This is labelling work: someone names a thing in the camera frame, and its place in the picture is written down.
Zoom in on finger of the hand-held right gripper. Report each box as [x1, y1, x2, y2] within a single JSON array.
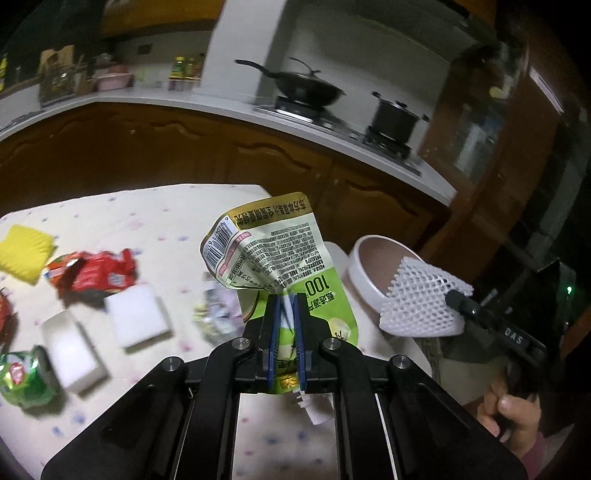
[[445, 290, 482, 320]]

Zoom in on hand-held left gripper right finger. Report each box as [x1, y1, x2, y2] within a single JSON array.
[[291, 295, 529, 480]]

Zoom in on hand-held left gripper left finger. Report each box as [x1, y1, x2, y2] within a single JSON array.
[[41, 295, 283, 480]]

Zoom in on white foam fruit net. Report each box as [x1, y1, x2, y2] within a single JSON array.
[[379, 256, 474, 339]]

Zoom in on green snack packet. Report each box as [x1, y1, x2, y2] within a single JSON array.
[[199, 191, 360, 397]]

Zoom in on white round bin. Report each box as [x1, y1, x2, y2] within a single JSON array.
[[346, 234, 430, 333]]

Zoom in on red snack wrapper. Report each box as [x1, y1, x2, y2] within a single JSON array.
[[45, 249, 139, 301]]

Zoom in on green snack wrapper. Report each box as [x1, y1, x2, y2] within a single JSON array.
[[0, 346, 63, 409]]

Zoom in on person's right hand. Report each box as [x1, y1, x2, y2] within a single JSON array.
[[478, 369, 543, 457]]

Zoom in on crumpled pale wrapper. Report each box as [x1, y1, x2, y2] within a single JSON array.
[[194, 286, 245, 347]]

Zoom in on black appliance with green light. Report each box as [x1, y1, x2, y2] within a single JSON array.
[[531, 259, 583, 324]]

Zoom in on white sponge block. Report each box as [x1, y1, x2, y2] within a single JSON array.
[[104, 282, 171, 349], [41, 309, 110, 393]]

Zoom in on wooden glass door cabinet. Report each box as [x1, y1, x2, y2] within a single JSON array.
[[416, 37, 591, 296]]

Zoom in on black cooking pot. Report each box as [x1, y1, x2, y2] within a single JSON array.
[[368, 91, 430, 144]]

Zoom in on wooden kitchen cabinet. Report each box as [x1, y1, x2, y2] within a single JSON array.
[[0, 88, 458, 259]]

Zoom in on gas stove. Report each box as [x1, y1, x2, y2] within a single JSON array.
[[253, 96, 423, 174]]

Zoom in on black wok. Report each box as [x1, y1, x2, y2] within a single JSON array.
[[235, 57, 347, 109]]

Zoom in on yellow sponge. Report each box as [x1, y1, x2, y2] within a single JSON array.
[[0, 224, 57, 287]]

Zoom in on dark red wrapper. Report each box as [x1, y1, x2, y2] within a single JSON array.
[[0, 288, 17, 352]]

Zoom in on pink basin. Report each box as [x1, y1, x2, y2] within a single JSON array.
[[95, 65, 134, 92]]

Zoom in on metal dish rack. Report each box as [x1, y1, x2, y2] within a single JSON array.
[[39, 46, 78, 108]]

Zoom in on wooden upper wall cabinet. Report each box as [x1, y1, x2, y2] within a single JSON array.
[[100, 0, 228, 37]]

